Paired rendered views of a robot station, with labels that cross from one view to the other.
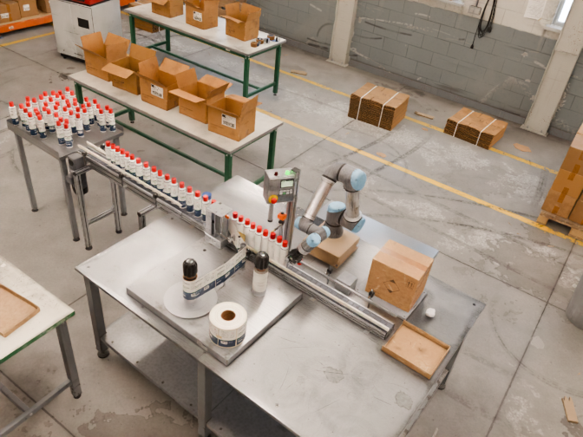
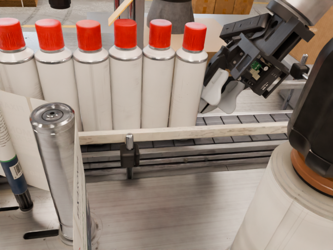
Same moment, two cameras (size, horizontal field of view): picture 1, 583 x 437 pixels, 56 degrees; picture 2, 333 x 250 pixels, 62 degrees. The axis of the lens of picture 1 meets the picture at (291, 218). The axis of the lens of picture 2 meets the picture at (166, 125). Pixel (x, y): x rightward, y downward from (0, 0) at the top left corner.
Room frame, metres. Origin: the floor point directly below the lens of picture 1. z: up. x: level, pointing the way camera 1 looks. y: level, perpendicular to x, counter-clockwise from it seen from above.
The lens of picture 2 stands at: (2.32, 0.34, 1.22)
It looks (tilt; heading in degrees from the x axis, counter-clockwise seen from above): 38 degrees down; 314
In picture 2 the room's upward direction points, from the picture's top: 6 degrees clockwise
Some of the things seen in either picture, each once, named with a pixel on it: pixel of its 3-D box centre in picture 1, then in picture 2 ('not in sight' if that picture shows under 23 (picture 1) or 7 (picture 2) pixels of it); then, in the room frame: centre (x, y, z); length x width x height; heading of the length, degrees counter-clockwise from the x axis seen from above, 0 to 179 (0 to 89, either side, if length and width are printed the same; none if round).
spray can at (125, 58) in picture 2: (271, 245); (126, 84); (2.65, 0.10, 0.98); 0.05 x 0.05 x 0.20
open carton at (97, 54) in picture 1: (104, 56); not in sight; (5.37, 2.13, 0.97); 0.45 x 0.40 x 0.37; 151
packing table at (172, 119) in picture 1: (173, 132); not in sight; (5.00, 1.34, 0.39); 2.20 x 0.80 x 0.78; 59
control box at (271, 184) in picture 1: (279, 185); not in sight; (2.74, 0.10, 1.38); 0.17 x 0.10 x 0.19; 112
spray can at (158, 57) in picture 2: (278, 249); (156, 83); (2.62, 0.06, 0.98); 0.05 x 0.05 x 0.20
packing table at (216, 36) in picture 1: (203, 52); not in sight; (7.35, 1.50, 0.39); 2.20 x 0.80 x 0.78; 59
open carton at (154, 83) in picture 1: (161, 83); not in sight; (4.89, 1.40, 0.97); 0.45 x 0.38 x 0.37; 152
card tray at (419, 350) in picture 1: (415, 348); not in sight; (2.07, -0.79, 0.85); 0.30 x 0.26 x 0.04; 57
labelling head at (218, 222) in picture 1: (219, 225); not in sight; (2.76, 0.46, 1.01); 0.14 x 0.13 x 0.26; 57
